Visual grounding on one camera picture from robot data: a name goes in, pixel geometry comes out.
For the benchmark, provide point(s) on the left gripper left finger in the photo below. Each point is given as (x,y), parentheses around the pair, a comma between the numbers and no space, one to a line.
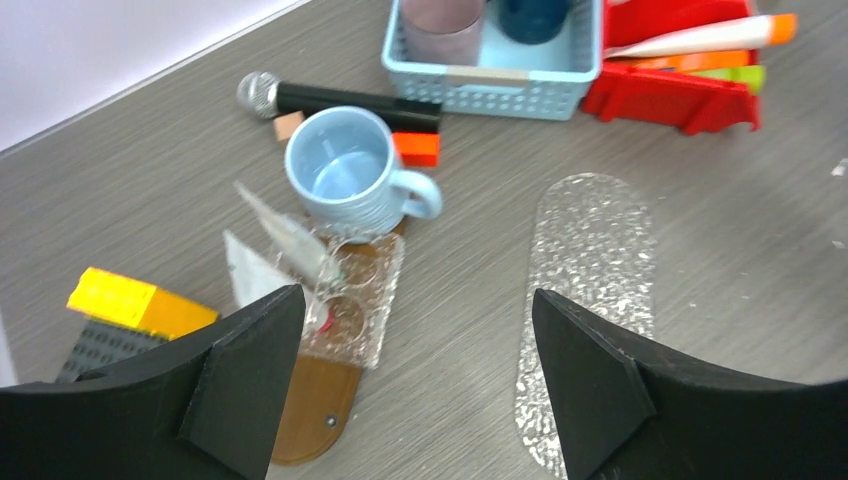
(204,406)

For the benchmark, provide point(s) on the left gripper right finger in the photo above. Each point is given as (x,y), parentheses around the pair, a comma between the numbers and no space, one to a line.
(627,407)

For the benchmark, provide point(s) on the clear acrylic toothbrush holder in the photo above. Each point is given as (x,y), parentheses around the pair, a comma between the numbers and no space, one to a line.
(347,314)

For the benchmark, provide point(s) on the teal cap toothpaste tube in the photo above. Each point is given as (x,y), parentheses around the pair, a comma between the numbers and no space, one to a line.
(298,246)

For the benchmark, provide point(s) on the light blue mug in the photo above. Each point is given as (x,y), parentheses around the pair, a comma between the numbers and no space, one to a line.
(345,168)

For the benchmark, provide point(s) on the pink cap toothpaste tube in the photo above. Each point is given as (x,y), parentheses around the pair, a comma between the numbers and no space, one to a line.
(253,277)

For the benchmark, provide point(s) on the brown wooden oval tray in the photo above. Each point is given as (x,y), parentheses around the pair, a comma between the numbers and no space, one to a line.
(318,405)

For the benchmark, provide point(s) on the clear textured oval tray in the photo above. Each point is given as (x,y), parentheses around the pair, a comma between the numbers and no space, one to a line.
(593,243)

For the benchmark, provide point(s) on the green toothpaste tube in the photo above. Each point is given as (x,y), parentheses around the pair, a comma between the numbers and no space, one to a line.
(753,76)

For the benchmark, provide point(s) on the orange cap toothpaste tube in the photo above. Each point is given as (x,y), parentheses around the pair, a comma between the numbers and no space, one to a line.
(749,33)

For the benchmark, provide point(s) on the grey building baseplate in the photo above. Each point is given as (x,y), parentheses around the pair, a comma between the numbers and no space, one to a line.
(100,344)

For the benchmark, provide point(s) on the yellow building brick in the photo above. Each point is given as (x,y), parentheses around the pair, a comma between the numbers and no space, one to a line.
(137,305)

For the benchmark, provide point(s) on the small wooden cube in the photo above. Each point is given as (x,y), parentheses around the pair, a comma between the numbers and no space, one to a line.
(286,124)

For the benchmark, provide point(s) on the black microphone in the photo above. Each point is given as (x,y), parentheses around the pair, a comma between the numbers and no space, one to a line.
(269,97)

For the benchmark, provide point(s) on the red plastic bin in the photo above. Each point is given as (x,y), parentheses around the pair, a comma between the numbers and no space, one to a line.
(690,103)

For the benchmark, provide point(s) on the red orange block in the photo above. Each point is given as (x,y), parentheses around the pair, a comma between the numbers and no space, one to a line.
(418,149)

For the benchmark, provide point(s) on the light blue plastic basket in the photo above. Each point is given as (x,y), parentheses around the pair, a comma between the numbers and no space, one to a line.
(545,81)

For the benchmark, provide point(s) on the dark blue mug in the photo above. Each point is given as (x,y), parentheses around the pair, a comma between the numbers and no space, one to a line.
(533,22)

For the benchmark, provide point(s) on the mauve mug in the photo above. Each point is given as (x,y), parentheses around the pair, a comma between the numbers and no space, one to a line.
(443,31)

